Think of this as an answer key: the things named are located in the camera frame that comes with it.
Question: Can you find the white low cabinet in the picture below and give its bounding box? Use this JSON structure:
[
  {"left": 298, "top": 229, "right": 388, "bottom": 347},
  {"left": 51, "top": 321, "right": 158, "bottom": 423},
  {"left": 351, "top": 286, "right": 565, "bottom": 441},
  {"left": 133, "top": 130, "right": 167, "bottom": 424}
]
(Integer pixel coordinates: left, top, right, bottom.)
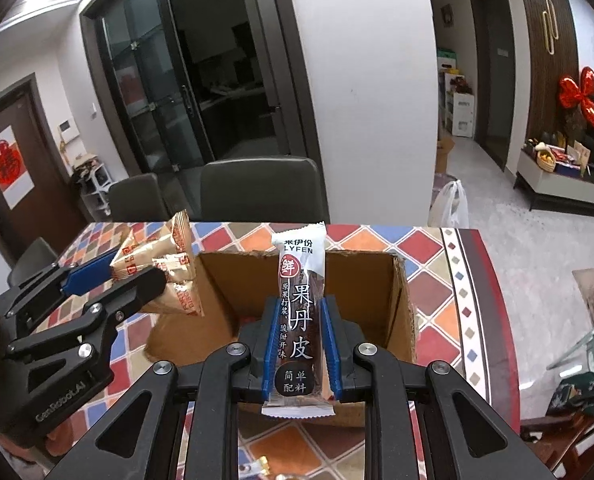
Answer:
[{"left": 514, "top": 147, "right": 594, "bottom": 220}]

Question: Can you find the red gift box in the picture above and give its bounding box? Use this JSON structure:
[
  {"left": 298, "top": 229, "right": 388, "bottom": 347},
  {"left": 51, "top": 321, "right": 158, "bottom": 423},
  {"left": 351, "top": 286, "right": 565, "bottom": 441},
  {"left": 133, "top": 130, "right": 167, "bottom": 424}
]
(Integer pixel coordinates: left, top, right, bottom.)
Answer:
[{"left": 552, "top": 147, "right": 578, "bottom": 170}]

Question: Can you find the black glass sliding door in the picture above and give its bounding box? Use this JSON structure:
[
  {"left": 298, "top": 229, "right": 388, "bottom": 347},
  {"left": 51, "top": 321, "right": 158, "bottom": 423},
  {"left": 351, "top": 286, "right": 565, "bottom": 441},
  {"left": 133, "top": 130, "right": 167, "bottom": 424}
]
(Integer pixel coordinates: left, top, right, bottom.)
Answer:
[{"left": 80, "top": 0, "right": 324, "bottom": 181}]

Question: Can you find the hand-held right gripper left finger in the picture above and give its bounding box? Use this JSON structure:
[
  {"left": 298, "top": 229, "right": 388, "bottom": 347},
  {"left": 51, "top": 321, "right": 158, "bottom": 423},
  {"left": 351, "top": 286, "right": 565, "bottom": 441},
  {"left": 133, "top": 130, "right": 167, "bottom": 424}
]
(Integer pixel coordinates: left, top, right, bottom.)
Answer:
[{"left": 44, "top": 298, "right": 283, "bottom": 480}]

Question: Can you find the green cloth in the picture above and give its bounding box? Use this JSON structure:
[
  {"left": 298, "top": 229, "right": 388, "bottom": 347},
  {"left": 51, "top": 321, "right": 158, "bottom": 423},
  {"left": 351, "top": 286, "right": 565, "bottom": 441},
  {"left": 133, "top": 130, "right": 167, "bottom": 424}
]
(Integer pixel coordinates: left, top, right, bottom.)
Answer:
[{"left": 547, "top": 377, "right": 594, "bottom": 417}]

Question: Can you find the wooden slatted panel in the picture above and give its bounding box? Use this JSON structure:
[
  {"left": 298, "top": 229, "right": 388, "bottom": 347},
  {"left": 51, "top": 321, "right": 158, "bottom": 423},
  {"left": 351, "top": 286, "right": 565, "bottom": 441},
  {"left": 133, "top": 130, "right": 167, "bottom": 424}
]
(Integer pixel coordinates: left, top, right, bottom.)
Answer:
[{"left": 512, "top": 0, "right": 585, "bottom": 161}]

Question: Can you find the small cardboard box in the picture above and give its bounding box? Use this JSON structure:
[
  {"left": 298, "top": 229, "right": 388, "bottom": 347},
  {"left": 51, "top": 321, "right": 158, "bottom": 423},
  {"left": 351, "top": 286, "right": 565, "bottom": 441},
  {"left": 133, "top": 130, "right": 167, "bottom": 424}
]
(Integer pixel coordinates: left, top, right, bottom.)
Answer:
[{"left": 436, "top": 137, "right": 456, "bottom": 174}]

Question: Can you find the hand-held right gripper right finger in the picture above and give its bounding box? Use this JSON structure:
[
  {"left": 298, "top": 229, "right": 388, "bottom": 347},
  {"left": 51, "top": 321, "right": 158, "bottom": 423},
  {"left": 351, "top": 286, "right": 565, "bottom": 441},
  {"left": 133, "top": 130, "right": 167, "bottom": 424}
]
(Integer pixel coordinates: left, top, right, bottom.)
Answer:
[{"left": 319, "top": 296, "right": 526, "bottom": 480}]

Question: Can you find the brown wooden door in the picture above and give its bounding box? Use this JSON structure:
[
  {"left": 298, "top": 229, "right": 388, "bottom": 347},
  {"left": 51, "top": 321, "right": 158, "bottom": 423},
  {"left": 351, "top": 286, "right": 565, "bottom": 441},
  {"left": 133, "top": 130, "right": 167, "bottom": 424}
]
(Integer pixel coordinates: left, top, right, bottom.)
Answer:
[{"left": 0, "top": 74, "right": 87, "bottom": 271}]

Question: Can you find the tan snack packet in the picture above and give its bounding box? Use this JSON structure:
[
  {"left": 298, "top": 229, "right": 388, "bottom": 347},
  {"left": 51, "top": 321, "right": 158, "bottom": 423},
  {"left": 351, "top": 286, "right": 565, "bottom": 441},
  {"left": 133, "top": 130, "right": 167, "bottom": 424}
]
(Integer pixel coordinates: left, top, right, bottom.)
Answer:
[
  {"left": 110, "top": 222, "right": 178, "bottom": 283},
  {"left": 142, "top": 210, "right": 205, "bottom": 317}
]

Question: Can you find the wide grey dining chair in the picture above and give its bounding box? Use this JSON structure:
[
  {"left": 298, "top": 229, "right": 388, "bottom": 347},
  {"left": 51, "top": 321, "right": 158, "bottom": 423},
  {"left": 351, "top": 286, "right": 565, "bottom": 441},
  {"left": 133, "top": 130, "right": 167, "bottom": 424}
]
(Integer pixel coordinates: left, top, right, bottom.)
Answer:
[{"left": 199, "top": 157, "right": 330, "bottom": 224}]

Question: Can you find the dark chair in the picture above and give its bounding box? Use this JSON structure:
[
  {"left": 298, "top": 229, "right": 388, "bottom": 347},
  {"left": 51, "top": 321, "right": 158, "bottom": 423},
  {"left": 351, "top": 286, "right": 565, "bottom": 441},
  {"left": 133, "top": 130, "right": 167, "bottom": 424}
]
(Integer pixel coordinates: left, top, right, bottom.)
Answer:
[{"left": 7, "top": 237, "right": 60, "bottom": 287}]

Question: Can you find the brown fruit snack bar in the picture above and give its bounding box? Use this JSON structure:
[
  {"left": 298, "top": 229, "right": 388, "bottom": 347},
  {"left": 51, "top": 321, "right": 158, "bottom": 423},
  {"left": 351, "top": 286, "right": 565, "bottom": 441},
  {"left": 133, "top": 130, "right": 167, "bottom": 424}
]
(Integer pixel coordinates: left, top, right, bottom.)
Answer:
[{"left": 261, "top": 221, "right": 335, "bottom": 418}]

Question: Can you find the dark hallway door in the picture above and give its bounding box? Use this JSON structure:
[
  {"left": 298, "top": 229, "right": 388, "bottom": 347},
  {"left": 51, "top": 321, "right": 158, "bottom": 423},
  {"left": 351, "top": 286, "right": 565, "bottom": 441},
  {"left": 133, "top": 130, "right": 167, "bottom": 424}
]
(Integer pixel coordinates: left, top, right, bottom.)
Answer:
[{"left": 468, "top": 0, "right": 521, "bottom": 169}]

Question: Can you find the gold candy wrapper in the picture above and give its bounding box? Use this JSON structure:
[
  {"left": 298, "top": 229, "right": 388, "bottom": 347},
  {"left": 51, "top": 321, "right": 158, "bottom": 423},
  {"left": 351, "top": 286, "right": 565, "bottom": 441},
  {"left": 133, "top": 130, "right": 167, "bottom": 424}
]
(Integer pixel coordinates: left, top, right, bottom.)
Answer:
[{"left": 237, "top": 455, "right": 298, "bottom": 480}]

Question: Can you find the white plastic bag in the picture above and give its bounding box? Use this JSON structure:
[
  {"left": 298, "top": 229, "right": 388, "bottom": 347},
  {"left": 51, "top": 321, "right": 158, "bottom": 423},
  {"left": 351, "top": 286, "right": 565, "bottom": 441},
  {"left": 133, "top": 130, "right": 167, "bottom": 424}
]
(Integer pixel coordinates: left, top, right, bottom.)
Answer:
[{"left": 434, "top": 179, "right": 470, "bottom": 229}]

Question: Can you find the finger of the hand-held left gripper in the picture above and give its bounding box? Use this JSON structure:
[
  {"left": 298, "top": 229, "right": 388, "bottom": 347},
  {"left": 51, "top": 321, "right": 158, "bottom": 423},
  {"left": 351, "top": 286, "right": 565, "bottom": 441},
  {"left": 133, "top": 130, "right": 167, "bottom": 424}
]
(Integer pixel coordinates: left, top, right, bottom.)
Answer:
[
  {"left": 6, "top": 266, "right": 167, "bottom": 361},
  {"left": 0, "top": 254, "right": 114, "bottom": 333}
]

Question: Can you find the red and white door poster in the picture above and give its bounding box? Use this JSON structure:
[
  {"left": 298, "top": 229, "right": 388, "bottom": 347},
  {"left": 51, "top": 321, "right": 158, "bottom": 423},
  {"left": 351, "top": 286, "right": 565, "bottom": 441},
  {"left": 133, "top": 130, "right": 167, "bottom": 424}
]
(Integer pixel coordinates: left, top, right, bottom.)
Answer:
[{"left": 0, "top": 125, "right": 34, "bottom": 210}]

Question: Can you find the white shoe rack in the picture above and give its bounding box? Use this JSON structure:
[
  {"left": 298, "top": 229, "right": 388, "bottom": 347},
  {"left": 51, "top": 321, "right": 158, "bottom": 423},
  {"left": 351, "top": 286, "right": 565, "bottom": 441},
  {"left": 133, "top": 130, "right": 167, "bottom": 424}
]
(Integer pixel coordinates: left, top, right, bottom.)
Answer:
[{"left": 74, "top": 152, "right": 115, "bottom": 222}]

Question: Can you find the white drawer cabinet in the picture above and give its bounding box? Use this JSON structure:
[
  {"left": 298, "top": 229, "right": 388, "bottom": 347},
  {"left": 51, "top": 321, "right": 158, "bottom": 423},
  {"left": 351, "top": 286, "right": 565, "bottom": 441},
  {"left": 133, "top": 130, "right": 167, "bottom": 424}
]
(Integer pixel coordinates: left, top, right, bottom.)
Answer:
[{"left": 444, "top": 71, "right": 476, "bottom": 137}]

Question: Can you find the brown cardboard box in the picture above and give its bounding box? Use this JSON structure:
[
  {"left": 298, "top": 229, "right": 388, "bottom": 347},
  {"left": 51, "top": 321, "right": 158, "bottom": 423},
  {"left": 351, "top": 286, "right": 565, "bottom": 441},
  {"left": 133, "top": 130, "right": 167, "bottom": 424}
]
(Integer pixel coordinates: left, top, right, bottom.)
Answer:
[{"left": 144, "top": 250, "right": 419, "bottom": 428}]

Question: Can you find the narrow grey dining chair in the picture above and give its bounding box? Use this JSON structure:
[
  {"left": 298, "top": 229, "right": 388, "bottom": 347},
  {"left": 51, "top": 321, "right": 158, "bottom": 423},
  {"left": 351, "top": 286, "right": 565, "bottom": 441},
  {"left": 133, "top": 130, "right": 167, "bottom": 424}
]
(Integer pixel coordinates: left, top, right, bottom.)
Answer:
[{"left": 108, "top": 174, "right": 171, "bottom": 222}]

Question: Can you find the fruit basket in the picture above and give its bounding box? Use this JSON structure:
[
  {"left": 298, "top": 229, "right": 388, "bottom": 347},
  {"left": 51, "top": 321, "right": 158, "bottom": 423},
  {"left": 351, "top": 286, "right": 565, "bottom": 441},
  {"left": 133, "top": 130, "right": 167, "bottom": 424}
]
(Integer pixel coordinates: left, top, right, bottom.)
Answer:
[{"left": 534, "top": 144, "right": 558, "bottom": 171}]

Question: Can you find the brown wooden chair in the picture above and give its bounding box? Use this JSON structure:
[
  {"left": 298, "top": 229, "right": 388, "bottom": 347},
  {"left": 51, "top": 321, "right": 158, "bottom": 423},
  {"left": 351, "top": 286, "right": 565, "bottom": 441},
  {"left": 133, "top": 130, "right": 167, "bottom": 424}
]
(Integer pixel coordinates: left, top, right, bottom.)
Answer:
[{"left": 519, "top": 400, "right": 594, "bottom": 480}]

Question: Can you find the red bow balloon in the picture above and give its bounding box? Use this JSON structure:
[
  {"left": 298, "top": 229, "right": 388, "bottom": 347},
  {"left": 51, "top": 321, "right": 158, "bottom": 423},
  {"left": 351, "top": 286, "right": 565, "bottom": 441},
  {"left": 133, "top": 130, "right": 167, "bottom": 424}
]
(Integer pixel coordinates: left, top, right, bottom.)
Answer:
[{"left": 557, "top": 66, "right": 594, "bottom": 132}]

